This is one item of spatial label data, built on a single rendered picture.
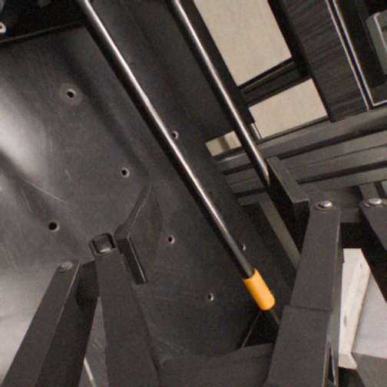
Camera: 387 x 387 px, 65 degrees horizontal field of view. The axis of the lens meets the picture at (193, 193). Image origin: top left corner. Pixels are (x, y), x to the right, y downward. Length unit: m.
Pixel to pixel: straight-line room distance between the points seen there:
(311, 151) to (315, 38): 0.13
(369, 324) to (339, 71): 0.25
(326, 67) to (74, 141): 0.29
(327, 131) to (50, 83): 0.33
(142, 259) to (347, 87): 0.30
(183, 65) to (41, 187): 0.43
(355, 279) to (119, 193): 0.27
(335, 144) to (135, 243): 0.31
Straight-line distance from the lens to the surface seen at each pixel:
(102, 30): 0.26
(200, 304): 0.45
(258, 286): 0.31
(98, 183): 0.37
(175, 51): 0.68
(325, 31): 0.38
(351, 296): 0.34
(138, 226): 0.17
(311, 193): 0.17
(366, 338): 0.33
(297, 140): 0.43
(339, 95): 0.39
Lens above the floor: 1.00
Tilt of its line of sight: 46 degrees down
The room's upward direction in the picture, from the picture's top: 76 degrees clockwise
